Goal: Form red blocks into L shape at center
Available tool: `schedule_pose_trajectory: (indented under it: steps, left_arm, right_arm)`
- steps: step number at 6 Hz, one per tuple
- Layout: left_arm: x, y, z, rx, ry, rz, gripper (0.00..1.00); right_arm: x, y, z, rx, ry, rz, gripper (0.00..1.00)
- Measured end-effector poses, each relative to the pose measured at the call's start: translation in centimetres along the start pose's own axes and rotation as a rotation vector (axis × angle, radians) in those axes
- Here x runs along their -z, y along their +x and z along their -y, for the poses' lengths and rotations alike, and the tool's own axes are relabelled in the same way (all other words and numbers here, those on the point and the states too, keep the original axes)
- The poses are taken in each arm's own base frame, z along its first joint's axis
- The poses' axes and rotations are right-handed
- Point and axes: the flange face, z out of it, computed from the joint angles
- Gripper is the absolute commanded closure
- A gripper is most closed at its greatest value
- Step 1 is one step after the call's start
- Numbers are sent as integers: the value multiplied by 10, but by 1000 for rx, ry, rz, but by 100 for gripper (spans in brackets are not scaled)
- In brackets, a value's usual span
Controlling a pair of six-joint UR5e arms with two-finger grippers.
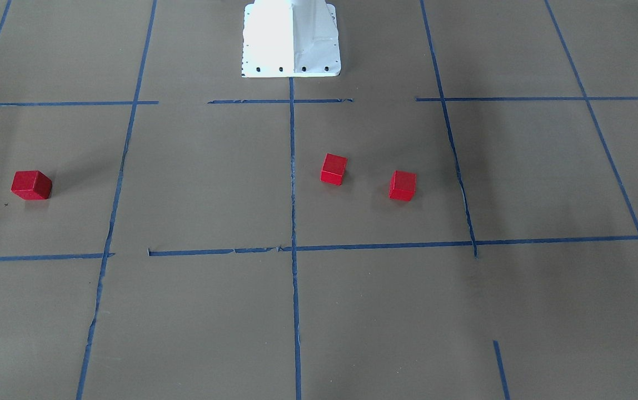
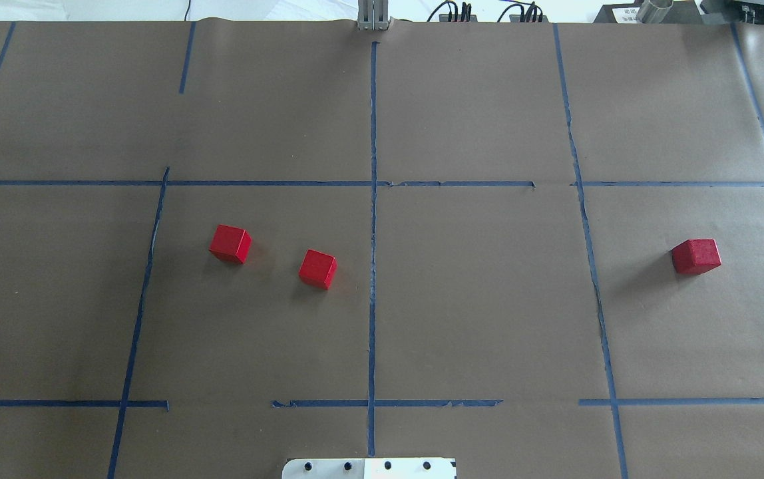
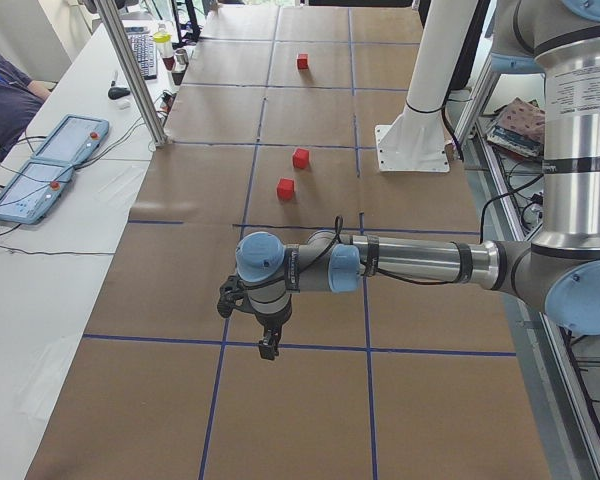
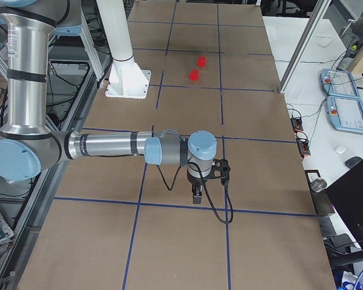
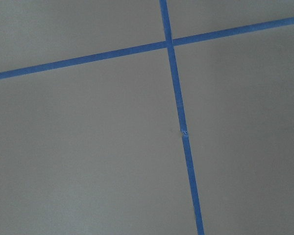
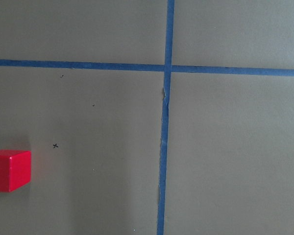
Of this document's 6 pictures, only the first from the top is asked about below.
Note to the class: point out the red block moved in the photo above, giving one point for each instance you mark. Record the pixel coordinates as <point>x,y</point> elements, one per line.
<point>31,185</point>
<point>403,186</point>
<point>333,169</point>

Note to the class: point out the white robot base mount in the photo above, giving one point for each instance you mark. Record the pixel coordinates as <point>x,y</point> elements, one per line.
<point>289,39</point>

